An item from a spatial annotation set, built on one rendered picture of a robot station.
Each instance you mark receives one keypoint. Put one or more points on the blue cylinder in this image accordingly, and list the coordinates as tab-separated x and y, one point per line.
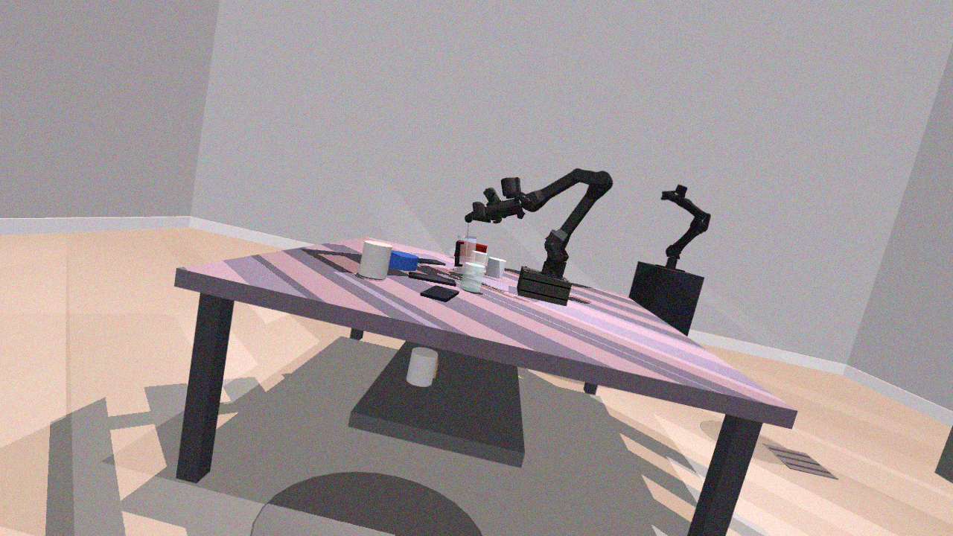
403	261

